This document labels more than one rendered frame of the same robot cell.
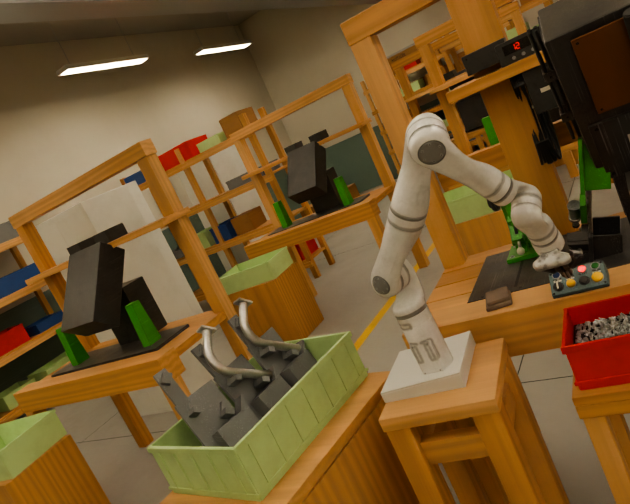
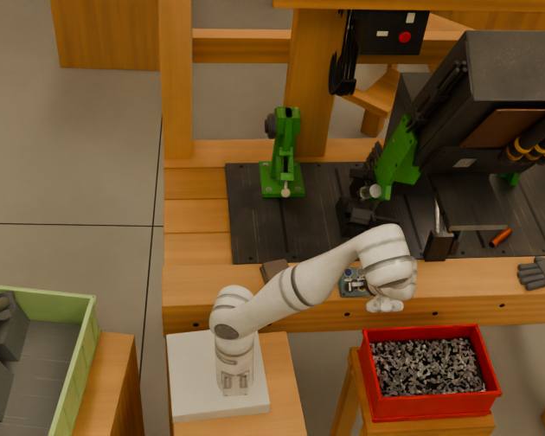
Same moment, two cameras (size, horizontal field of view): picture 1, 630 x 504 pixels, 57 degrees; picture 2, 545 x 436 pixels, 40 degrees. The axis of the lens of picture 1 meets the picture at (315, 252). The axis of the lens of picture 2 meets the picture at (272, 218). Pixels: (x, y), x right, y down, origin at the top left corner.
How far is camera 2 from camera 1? 125 cm
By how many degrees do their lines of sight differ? 50
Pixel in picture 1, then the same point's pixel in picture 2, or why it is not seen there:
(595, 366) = (396, 410)
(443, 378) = (250, 407)
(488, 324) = not seen: hidden behind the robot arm
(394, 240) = (278, 312)
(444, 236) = (180, 125)
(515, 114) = (327, 28)
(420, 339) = (239, 372)
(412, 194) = (330, 285)
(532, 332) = (305, 319)
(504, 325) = not seen: hidden behind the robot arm
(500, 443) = not seen: outside the picture
